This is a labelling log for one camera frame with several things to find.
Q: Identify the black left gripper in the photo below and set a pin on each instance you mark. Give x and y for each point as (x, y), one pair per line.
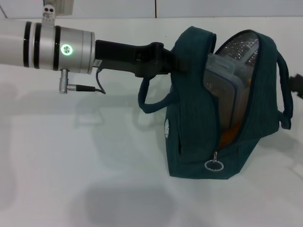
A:
(118, 55)

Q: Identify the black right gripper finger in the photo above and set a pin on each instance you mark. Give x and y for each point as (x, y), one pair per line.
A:
(297, 82)

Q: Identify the clear plastic food container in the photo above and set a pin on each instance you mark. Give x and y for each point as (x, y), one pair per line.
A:
(220, 94)

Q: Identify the dark teal insulated lunch bag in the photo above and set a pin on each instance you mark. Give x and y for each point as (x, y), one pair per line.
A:
(194, 118)

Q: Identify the yellow banana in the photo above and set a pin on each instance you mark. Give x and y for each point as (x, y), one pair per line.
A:
(229, 137)

